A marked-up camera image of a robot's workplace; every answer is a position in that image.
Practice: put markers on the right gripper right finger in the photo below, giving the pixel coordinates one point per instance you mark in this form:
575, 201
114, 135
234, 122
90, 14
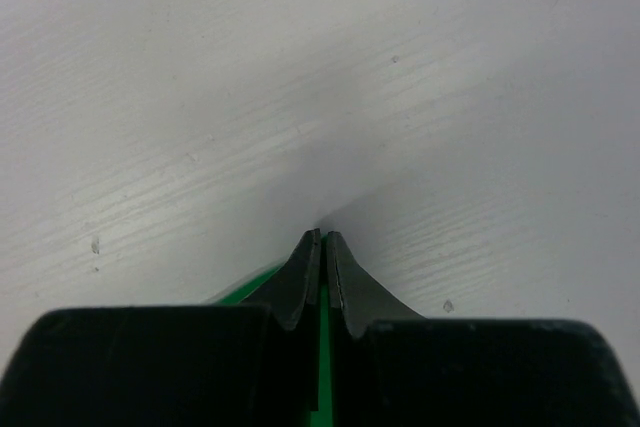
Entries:
356, 301

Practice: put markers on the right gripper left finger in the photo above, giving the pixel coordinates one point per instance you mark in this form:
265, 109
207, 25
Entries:
292, 296

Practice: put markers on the green t shirt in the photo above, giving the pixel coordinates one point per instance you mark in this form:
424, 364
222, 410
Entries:
322, 415

